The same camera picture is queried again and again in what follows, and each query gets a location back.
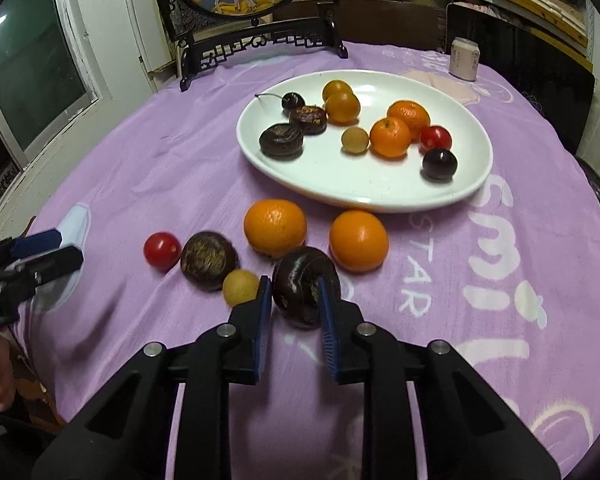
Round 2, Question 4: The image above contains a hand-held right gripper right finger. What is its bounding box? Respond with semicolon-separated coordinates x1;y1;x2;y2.
316;276;563;480

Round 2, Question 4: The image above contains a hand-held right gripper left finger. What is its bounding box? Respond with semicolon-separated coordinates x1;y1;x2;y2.
30;276;272;480

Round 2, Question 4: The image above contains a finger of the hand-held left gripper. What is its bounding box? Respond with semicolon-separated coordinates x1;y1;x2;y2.
0;229;63;271
0;246;84;293

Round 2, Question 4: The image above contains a dark brown water chestnut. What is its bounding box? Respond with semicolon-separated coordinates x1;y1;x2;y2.
180;231;239;292
288;105;328;136
271;247;342;330
259;123;305;161

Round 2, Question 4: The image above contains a white oval plate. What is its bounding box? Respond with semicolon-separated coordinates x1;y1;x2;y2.
236;70;495;213

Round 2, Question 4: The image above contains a pale yellow longan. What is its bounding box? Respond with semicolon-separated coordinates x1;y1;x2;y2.
222;269;261;307
341;127;370;155

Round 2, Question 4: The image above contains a dimpled tangerine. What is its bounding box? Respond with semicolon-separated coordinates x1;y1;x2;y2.
369;117;412;159
387;100;431;142
243;199;308;258

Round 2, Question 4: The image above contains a red cherry tomato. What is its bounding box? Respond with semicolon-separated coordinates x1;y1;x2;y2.
419;125;453;154
143;232;182;271

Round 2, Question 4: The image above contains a smooth orange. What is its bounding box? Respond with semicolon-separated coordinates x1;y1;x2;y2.
324;91;362;126
322;80;355;103
329;210;390;274

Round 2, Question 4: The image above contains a person's left hand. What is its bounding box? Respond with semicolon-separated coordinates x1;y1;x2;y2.
0;342;15;412

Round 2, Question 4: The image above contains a purple printed tablecloth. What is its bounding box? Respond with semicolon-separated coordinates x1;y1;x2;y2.
17;40;600;480

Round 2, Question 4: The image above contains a white framed window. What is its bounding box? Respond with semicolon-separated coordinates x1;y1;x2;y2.
0;0;101;201

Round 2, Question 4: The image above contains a white leaning board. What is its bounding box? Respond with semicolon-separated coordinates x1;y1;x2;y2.
122;0;176;93

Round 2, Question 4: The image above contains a pale drinks can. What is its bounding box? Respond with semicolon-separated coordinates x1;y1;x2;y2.
449;37;481;82

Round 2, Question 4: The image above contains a black wheel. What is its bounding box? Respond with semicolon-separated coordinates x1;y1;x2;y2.
575;155;600;211

